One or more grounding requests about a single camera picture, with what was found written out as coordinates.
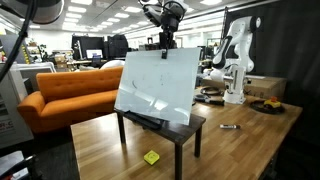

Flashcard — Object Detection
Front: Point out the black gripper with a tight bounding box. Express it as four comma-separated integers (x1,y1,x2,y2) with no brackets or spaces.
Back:
159,14,179,59

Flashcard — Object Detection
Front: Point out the white whiteboard panel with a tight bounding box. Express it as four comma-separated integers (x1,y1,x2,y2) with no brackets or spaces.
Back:
115,47,201,125

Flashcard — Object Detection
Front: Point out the white idle robot arm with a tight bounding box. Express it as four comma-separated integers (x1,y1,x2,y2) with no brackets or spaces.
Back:
210,16,262,104

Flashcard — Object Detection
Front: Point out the white working robot arm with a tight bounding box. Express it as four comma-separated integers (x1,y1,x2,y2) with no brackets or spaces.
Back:
0,0,189,81

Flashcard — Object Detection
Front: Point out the whiteboard marker pen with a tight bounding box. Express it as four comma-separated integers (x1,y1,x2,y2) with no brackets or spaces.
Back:
219,124,241,129

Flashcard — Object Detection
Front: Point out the computer monitor in background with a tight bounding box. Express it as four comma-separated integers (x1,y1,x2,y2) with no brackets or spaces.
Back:
86,49,103,59

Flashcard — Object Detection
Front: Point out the small dark wooden stand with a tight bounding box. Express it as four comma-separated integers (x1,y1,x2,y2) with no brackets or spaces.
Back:
115,109,206,180

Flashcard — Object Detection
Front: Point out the yellow square sticky block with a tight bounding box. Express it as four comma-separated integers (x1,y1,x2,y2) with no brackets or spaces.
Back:
144,150,160,165

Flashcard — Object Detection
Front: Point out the orange fabric sofa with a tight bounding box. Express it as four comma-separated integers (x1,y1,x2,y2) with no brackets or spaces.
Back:
17,66,123,134

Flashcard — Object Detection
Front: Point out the cardboard box on table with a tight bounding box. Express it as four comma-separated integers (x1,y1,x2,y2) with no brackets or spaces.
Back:
203,75,287,104

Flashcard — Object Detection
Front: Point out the grey cabinet at left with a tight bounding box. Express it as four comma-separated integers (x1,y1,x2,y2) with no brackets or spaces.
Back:
0,64,33,148

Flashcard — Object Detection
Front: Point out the black coiled cable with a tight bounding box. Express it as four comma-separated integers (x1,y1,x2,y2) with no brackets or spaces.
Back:
199,86,224,97

